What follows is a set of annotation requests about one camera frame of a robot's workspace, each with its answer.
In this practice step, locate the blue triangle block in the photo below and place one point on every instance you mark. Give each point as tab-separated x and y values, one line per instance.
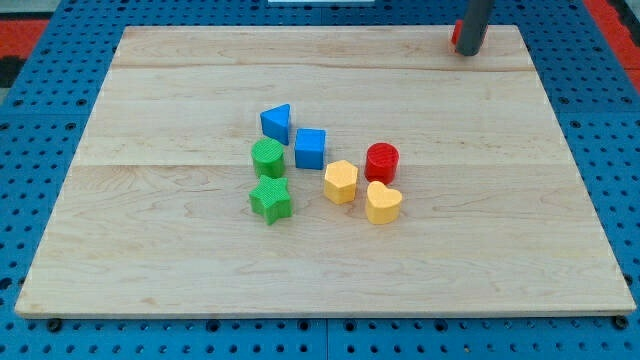
275	123

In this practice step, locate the yellow hexagon block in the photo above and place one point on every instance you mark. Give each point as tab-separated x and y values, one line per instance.
340	182

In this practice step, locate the blue cube block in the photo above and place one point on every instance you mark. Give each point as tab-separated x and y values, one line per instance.
309	148

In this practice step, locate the green star block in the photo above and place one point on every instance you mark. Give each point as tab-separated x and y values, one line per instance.
271	199

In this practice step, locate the green cylinder block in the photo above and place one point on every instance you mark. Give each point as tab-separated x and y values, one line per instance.
268	158

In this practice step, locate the red cylinder block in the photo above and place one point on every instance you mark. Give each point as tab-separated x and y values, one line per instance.
381	162

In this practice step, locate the yellow heart block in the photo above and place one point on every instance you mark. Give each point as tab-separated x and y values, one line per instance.
382	203

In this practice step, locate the wooden board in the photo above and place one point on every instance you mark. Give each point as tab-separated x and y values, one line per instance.
154	221

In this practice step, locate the red block behind stick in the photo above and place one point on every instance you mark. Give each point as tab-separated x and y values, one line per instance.
456	33

